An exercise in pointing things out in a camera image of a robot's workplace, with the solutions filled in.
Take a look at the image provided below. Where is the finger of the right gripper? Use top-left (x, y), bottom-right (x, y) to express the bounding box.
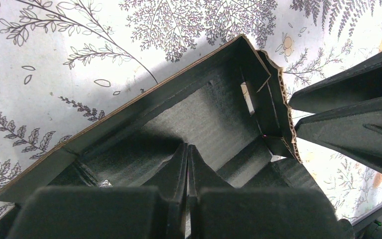
top-left (295, 97), bottom-right (382, 173)
top-left (289, 52), bottom-right (382, 114)

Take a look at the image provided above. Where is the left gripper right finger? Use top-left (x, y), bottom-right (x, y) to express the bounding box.
top-left (188, 145), bottom-right (353, 239)

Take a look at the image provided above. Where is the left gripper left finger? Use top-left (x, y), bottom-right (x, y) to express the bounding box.
top-left (7, 143), bottom-right (188, 239)

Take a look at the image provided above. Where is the black paper box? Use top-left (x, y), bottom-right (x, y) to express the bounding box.
top-left (0, 36), bottom-right (317, 239)

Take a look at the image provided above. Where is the floral tablecloth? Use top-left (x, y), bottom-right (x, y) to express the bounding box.
top-left (0, 0), bottom-right (382, 223)

